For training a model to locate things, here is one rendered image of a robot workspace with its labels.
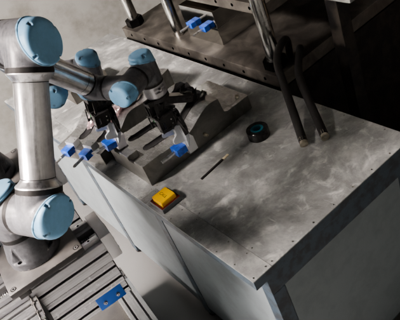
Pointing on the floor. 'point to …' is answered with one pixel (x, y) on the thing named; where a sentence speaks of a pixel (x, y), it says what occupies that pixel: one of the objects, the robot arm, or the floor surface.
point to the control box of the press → (348, 57)
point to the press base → (395, 84)
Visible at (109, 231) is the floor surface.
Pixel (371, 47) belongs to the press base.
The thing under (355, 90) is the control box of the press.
